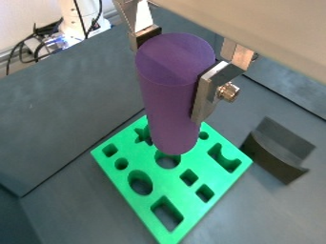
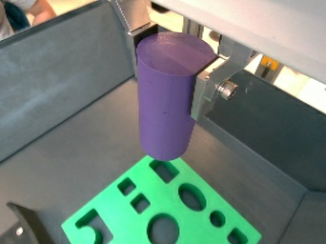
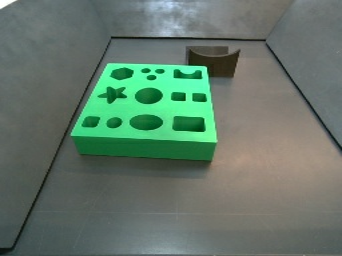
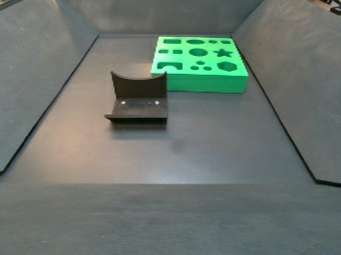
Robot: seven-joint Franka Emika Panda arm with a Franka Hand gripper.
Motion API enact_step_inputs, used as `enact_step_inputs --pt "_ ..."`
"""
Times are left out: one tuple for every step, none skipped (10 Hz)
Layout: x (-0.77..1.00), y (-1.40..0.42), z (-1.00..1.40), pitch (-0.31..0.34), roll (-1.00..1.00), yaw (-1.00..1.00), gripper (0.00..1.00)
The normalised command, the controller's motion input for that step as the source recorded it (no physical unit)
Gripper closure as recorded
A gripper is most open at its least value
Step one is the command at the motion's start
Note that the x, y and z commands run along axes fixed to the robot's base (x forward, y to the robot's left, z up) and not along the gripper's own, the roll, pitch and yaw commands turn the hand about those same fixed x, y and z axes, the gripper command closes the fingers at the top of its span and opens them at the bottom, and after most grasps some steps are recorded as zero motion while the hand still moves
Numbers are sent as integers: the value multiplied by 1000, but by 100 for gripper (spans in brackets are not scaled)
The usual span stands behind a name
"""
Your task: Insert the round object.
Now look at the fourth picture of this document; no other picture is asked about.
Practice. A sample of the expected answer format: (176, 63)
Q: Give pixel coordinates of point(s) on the black curved holder stand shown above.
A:
(140, 98)

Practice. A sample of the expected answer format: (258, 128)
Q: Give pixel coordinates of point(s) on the green shape sorter block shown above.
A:
(200, 64)

